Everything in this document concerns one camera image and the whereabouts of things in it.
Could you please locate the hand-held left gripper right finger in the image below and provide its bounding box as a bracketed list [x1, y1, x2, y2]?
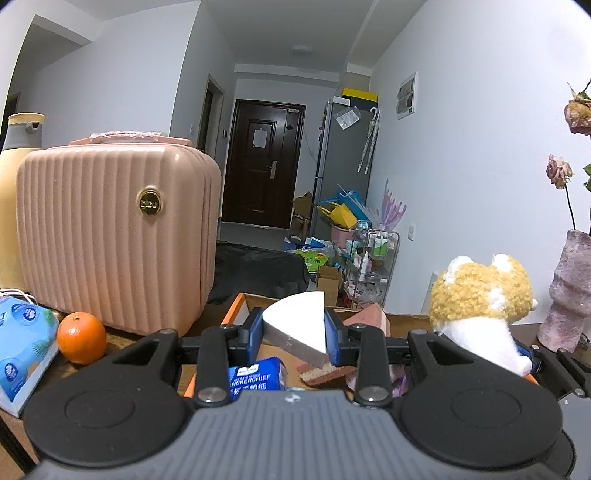
[324, 307, 467, 408]

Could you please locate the pink ribbed suitcase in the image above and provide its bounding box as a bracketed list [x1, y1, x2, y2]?
[16, 144, 222, 337]

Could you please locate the blue tissue pack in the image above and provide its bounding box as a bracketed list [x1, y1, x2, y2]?
[0, 295, 60, 418]

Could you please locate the grey refrigerator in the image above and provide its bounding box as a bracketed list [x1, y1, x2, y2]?
[310, 100, 380, 241]

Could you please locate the white flat board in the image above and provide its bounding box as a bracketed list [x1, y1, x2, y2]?
[424, 272, 439, 315]

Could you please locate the white wall electrical panel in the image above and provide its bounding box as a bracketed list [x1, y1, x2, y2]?
[397, 71, 419, 121]

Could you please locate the yellow thermos bottle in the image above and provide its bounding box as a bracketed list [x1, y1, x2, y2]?
[0, 113, 46, 291]

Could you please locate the dark floor mat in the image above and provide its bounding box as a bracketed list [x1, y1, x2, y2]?
[208, 242, 310, 305]

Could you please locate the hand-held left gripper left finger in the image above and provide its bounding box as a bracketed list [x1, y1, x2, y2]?
[115, 308, 264, 408]

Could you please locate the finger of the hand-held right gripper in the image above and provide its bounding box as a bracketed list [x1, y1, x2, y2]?
[515, 342, 591, 401]

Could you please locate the clear plastic sleeve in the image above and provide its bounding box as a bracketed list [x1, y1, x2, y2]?
[335, 108, 361, 130]

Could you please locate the pile of colourful packets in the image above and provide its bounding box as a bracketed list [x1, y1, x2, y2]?
[284, 235, 334, 269]

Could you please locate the orange fruit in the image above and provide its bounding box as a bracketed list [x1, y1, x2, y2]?
[57, 312, 108, 365]

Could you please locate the brown scouring sponge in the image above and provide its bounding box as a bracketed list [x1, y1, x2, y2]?
[300, 362, 356, 384]

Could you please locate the bunch of dried roses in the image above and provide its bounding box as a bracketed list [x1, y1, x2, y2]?
[546, 78, 591, 232]

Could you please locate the yellow and white plush bear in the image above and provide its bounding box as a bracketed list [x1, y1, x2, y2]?
[429, 253, 539, 376]

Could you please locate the interior door frame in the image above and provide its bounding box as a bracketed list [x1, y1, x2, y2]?
[196, 74, 226, 160]

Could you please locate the pink sponge block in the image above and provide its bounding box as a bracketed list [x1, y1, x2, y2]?
[344, 303, 393, 340]

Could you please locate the yellow and black box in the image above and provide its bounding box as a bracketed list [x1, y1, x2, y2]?
[342, 88, 378, 105]

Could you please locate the wire rolling cart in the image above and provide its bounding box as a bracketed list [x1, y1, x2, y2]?
[344, 228, 401, 308]

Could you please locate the pink bucket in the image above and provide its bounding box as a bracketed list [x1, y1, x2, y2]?
[331, 224, 358, 246]

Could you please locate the small open cardboard carton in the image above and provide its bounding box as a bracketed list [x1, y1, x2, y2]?
[315, 265, 344, 308]

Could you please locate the dark brown entrance door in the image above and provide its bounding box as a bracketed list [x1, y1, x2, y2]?
[222, 99, 306, 229]

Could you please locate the open brown carton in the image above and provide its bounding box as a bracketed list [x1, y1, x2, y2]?
[290, 191, 313, 241]

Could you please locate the mauve textured vase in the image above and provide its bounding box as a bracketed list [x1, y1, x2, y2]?
[538, 229, 591, 352]

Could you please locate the cardboard box with orange edge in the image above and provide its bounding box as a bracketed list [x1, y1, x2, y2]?
[178, 293, 539, 402]

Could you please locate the pink flat pouch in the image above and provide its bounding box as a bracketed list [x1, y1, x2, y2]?
[69, 130, 194, 147]

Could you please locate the white folded umbrella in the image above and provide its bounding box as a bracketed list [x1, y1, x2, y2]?
[358, 109, 374, 174]
[368, 107, 381, 175]

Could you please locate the blue handkerchief pack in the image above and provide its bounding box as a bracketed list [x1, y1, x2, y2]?
[228, 357, 289, 400]

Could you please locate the white charger with cable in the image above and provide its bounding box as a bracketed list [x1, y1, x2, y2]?
[0, 288, 40, 306]

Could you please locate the white foam wedge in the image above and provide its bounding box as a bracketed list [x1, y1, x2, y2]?
[262, 291, 329, 367]

